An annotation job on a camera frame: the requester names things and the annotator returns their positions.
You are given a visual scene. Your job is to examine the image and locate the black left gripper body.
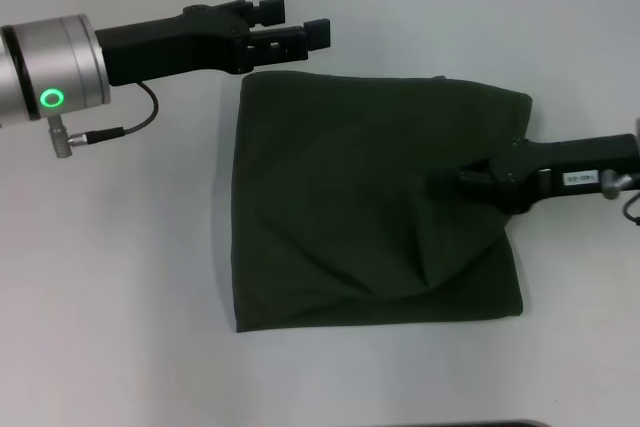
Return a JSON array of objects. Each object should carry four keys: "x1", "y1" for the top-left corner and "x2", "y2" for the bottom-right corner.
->
[{"x1": 93, "y1": 0, "x2": 256, "y2": 88}]

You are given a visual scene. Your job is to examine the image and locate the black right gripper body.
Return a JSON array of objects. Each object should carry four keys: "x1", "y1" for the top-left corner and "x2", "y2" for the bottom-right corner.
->
[{"x1": 487, "y1": 132, "x2": 640, "y2": 216}]

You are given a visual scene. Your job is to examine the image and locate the dark green FREE t-shirt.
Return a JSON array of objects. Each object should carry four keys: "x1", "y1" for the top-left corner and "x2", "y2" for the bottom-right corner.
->
[{"x1": 232, "y1": 71, "x2": 534, "y2": 334}]

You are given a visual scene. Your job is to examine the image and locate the dark left gripper cable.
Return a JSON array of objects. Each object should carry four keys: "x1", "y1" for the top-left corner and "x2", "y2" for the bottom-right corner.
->
[{"x1": 87, "y1": 80, "x2": 160, "y2": 141}]

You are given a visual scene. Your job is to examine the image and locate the silver left cable connector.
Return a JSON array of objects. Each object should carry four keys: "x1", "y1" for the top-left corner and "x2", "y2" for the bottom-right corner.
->
[{"x1": 47, "y1": 115, "x2": 90, "y2": 161}]

